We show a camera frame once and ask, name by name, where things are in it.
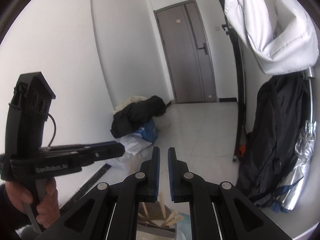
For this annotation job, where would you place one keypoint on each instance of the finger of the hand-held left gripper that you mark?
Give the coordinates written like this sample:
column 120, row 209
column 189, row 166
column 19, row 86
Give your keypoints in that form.
column 110, row 153
column 105, row 143

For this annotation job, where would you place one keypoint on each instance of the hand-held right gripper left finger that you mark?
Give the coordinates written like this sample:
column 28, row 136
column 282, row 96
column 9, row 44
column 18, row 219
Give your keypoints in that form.
column 157, row 172

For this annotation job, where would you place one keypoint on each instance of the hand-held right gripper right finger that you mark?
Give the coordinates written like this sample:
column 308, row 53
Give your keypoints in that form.
column 171, row 172

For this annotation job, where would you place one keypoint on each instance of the bunch of wooden chopsticks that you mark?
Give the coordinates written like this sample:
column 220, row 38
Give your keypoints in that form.
column 172, row 220

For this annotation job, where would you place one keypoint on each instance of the white grey utensil holder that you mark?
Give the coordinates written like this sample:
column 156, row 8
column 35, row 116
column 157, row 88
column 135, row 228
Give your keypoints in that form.
column 150, row 230

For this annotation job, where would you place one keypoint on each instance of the person's left forearm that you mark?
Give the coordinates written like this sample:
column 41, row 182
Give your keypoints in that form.
column 10, row 217

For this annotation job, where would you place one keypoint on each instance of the person's left hand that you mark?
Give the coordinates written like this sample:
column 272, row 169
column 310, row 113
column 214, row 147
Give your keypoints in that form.
column 48, row 205

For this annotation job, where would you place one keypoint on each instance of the white plastic mailer bag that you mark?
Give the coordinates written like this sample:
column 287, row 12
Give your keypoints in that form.
column 137, row 145

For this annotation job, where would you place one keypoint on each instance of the cream white coat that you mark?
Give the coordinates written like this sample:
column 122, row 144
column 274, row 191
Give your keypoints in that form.
column 130, row 101

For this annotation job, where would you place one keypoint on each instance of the orange object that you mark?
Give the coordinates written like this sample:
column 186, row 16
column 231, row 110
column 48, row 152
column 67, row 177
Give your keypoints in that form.
column 241, row 151

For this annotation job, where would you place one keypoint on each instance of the black hanging jacket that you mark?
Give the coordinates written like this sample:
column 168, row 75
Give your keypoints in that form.
column 270, row 142

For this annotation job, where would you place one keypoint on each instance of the grey entrance door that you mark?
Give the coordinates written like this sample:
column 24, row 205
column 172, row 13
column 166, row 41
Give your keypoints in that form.
column 185, row 55

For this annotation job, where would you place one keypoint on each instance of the silver folded umbrella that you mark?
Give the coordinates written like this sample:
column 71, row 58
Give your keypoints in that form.
column 300, row 170

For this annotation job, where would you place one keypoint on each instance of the white hanging garment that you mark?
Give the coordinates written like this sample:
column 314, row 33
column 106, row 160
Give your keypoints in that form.
column 275, row 17

